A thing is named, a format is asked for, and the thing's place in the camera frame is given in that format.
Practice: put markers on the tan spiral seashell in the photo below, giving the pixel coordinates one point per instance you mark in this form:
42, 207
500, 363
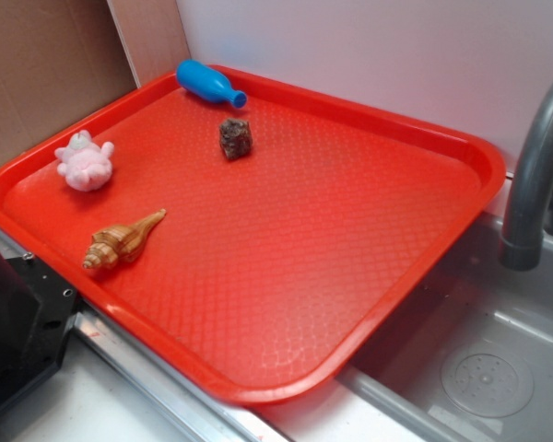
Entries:
120, 243

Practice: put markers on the pink plush bunny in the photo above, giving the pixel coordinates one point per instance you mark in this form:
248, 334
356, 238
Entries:
84, 165

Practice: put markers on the blue plastic bottle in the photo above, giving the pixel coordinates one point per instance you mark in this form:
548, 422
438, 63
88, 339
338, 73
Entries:
209, 84

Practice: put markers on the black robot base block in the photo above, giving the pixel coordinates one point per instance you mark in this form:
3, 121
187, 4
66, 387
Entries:
37, 312

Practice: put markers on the brown rock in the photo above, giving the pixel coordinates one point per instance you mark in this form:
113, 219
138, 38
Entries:
235, 138

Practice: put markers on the red plastic tray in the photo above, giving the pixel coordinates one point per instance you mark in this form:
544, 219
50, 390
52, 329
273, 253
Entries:
270, 271

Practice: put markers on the grey plastic sink basin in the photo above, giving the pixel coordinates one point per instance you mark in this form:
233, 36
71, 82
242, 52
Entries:
468, 356

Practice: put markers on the brown cardboard panel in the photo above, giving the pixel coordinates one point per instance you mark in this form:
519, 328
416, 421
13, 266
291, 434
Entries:
59, 62

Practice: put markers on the grey sink faucet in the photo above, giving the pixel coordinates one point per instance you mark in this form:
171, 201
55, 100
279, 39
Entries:
529, 210

